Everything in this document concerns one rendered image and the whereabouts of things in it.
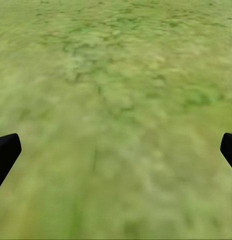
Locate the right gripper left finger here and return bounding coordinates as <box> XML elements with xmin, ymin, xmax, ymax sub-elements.
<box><xmin>0</xmin><ymin>133</ymin><xmax>22</xmax><ymax>186</ymax></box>

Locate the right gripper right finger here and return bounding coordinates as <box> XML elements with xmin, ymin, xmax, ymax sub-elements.
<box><xmin>220</xmin><ymin>133</ymin><xmax>232</xmax><ymax>167</ymax></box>

